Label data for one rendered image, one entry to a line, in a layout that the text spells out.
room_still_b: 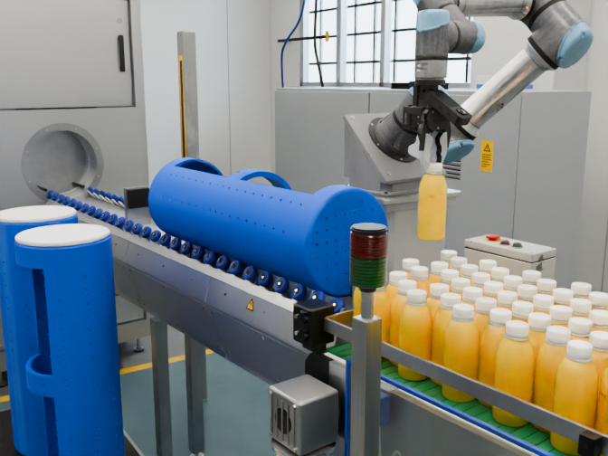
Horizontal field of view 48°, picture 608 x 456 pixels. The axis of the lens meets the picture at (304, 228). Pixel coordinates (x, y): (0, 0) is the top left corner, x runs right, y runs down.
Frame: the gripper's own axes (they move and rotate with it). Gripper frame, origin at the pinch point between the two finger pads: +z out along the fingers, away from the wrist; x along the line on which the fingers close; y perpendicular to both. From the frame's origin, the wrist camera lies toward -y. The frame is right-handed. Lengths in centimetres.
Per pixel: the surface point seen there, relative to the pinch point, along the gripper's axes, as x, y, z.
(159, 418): 19, 114, 106
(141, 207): 9, 145, 30
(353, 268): 49, -26, 11
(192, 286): 23, 78, 44
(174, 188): 22, 89, 14
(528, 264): -14.3, -18.0, 22.5
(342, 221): 12.5, 18.1, 14.6
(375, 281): 47, -30, 13
